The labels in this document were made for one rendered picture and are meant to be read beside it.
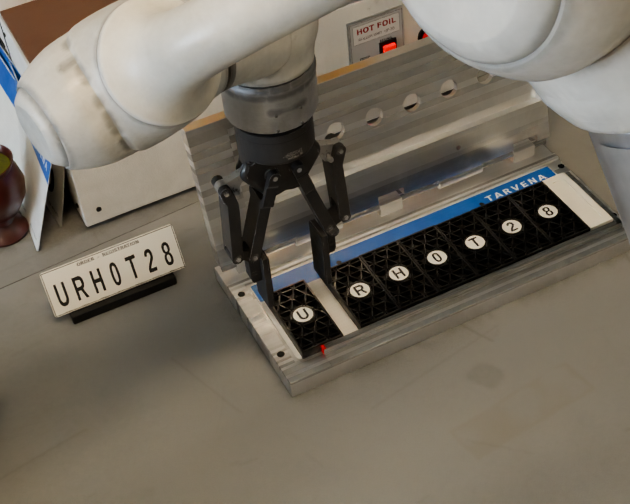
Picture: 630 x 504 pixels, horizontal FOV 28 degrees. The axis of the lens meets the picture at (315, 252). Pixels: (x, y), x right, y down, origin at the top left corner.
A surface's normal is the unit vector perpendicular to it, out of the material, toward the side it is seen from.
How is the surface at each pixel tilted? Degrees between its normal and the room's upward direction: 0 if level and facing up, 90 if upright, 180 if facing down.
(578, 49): 112
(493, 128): 78
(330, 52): 90
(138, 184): 90
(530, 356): 0
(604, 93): 106
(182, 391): 0
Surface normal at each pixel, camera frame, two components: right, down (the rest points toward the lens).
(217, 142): 0.41, 0.43
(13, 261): -0.09, -0.73
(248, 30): -0.11, 0.65
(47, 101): -0.22, 0.00
